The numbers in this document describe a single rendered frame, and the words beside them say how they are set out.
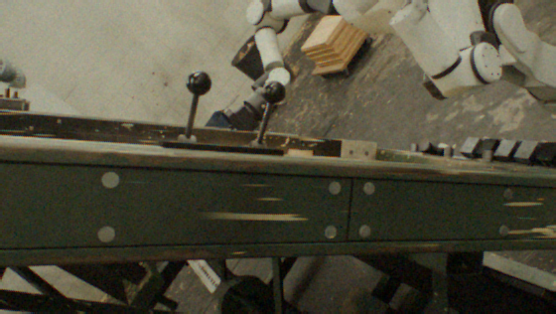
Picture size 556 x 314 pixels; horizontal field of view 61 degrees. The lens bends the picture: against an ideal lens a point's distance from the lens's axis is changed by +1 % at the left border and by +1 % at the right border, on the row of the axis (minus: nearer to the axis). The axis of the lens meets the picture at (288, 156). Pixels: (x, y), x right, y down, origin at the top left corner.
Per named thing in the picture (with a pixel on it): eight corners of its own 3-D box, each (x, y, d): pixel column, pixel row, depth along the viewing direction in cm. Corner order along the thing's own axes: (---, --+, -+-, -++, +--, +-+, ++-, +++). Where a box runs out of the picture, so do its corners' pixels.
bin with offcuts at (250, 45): (305, 66, 563) (264, 28, 538) (280, 99, 553) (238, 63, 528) (287, 70, 609) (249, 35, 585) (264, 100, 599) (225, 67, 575)
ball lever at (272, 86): (269, 159, 79) (292, 88, 73) (248, 158, 78) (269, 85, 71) (263, 147, 82) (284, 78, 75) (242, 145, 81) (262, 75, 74)
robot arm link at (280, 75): (272, 118, 151) (297, 95, 154) (270, 102, 141) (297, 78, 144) (247, 96, 154) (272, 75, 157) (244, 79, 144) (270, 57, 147)
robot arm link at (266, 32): (254, 64, 153) (242, 16, 160) (278, 70, 160) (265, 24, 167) (275, 45, 146) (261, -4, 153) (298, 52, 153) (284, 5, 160)
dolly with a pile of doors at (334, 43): (380, 35, 445) (351, 4, 430) (350, 78, 435) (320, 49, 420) (346, 45, 501) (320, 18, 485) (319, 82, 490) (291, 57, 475)
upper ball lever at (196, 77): (199, 155, 74) (216, 78, 68) (175, 154, 73) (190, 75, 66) (195, 142, 77) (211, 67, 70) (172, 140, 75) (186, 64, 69)
